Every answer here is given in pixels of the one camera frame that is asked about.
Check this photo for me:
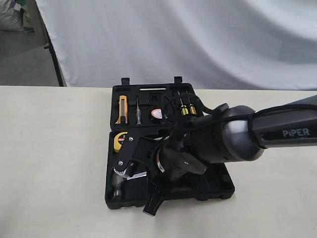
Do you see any white sack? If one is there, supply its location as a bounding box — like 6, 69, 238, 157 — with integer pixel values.
0, 0, 23, 31

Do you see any black backdrop stand pole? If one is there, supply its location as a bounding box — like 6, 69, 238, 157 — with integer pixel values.
35, 3, 65, 87

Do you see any white backdrop cloth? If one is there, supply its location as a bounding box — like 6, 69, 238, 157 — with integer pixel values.
37, 0, 317, 90

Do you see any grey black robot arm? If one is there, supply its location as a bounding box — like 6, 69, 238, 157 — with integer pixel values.
143, 96, 317, 216

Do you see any claw hammer black grip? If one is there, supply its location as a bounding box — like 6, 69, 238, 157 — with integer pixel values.
110, 171, 148, 200

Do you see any orange utility knife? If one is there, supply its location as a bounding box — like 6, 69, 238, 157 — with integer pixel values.
115, 95, 128, 124

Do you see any yellow tape measure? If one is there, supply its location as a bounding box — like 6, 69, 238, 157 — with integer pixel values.
113, 131, 128, 153

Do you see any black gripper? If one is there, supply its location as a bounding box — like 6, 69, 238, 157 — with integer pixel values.
143, 146, 207, 215

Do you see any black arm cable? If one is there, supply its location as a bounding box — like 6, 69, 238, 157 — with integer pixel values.
162, 93, 317, 134

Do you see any short yellow black screwdriver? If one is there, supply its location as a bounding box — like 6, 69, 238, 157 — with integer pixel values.
188, 97, 197, 115

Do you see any long yellow black screwdriver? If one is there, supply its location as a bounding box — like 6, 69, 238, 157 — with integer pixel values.
177, 91, 189, 115

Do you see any black electrical tape roll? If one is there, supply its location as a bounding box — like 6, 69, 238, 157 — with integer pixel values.
150, 108, 163, 124

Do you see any clear tester screwdriver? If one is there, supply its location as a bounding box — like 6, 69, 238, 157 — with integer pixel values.
136, 96, 142, 125

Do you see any black plastic tool case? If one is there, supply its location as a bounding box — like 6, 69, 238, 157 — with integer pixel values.
105, 76, 235, 209

